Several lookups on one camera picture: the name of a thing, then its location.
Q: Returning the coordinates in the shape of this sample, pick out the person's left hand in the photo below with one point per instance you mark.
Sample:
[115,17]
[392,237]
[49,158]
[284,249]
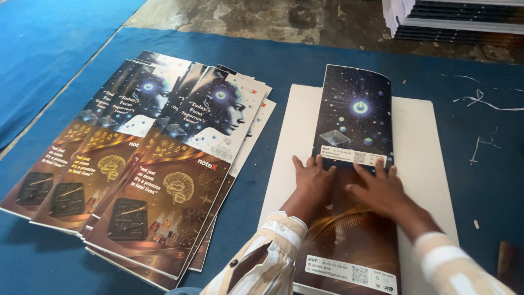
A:
[313,182]

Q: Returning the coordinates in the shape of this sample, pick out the person's right hand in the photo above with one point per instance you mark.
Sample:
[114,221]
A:
[380,194]

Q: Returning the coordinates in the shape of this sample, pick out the single printed notebook cover sheet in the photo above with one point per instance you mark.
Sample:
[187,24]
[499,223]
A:
[354,123]

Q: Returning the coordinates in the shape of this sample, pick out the white cardboard board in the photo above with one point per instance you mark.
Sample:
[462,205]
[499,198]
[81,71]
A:
[413,135]

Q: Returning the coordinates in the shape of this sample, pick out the bent white paper strip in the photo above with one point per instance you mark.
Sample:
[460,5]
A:
[477,145]

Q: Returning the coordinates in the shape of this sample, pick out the large dark blue floor mat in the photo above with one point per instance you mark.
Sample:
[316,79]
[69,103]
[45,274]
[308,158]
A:
[286,61]

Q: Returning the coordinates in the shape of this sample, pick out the long curled white paper strip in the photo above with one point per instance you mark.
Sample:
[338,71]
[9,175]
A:
[479,101]

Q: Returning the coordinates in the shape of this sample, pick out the thin short white paper strip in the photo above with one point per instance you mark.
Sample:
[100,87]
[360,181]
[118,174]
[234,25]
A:
[462,76]

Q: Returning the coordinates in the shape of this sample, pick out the pile of printed cover sheets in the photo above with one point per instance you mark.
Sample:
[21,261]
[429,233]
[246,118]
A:
[163,164]

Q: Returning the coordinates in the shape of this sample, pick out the stack of white and black sheets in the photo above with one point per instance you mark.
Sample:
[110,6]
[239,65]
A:
[458,18]

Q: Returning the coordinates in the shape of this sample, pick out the bright blue floor mat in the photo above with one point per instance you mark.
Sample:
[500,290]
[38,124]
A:
[45,49]

